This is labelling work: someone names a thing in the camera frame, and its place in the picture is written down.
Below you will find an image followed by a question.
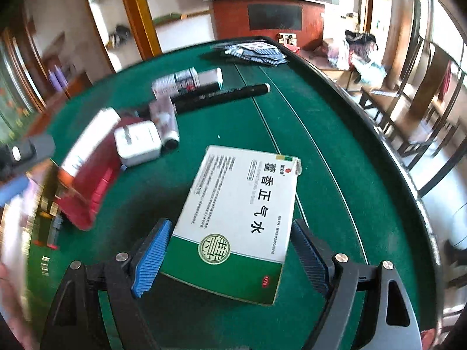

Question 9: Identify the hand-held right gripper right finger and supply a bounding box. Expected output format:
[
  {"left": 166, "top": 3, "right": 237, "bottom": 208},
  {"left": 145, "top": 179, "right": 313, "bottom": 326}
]
[{"left": 292, "top": 219, "right": 424, "bottom": 350}]

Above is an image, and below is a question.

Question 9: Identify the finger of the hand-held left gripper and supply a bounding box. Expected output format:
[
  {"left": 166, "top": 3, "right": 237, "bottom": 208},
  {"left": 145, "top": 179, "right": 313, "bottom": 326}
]
[
  {"left": 0, "top": 175, "right": 30, "bottom": 207},
  {"left": 7, "top": 136, "right": 56, "bottom": 163}
]

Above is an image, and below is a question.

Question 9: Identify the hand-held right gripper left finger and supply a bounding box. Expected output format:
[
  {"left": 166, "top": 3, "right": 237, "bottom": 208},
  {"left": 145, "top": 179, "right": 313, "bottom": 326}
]
[{"left": 40, "top": 218, "right": 174, "bottom": 350}]

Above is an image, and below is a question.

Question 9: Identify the white orange long box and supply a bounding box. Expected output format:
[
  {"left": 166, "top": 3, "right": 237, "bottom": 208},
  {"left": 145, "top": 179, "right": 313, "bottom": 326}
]
[{"left": 60, "top": 107, "right": 121, "bottom": 186}]

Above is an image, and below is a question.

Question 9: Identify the red foil packet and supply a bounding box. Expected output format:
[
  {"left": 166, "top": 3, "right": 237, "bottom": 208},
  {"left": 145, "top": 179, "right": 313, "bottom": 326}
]
[{"left": 58, "top": 115, "right": 147, "bottom": 231}]

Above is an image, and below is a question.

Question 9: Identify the green white medicine box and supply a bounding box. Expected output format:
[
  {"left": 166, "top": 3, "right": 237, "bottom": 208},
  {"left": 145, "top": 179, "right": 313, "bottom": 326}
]
[{"left": 161, "top": 145, "right": 303, "bottom": 306}]

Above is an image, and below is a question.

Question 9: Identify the painted flower panel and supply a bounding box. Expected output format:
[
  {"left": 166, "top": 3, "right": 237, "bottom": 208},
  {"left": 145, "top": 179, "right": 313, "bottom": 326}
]
[{"left": 0, "top": 36, "right": 37, "bottom": 143}]

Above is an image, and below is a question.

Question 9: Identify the brown wooden cabinet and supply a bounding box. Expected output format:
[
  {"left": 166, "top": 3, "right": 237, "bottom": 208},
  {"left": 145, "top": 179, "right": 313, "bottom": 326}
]
[{"left": 47, "top": 71, "right": 93, "bottom": 103}]

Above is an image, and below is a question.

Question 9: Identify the small patterned tube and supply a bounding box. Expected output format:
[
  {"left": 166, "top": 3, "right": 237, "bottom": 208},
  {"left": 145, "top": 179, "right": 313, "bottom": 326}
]
[{"left": 149, "top": 97, "right": 180, "bottom": 152}]

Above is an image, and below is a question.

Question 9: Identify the dark crumpled bag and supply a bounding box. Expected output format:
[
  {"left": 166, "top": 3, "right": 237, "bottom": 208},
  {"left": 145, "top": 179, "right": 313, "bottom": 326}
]
[{"left": 107, "top": 25, "right": 132, "bottom": 48}]

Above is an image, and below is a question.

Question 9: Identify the small blue white box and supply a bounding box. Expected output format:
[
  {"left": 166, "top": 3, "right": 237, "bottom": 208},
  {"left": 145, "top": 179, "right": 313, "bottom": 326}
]
[{"left": 151, "top": 67, "right": 224, "bottom": 99}]

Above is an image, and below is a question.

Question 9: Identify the black stick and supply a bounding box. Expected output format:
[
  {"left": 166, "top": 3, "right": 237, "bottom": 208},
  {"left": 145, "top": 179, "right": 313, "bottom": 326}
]
[{"left": 135, "top": 83, "right": 271, "bottom": 117}]

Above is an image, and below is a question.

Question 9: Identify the dark wooden chair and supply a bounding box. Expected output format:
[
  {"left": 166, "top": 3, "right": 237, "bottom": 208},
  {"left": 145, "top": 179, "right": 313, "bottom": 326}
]
[{"left": 359, "top": 25, "right": 467, "bottom": 197}]

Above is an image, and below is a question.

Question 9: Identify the patterned cloth bag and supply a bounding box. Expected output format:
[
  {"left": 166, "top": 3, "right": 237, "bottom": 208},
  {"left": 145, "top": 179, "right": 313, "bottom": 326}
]
[{"left": 326, "top": 31, "right": 387, "bottom": 84}]

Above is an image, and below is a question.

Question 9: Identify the pile of playing cards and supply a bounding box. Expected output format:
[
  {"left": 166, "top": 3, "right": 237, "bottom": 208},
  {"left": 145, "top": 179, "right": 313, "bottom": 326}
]
[{"left": 212, "top": 40, "right": 290, "bottom": 67}]

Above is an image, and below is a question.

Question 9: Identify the dark rectangular wall panel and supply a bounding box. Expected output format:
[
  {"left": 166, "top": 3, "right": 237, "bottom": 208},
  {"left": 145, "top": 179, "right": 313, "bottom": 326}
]
[{"left": 248, "top": 3, "right": 303, "bottom": 32}]

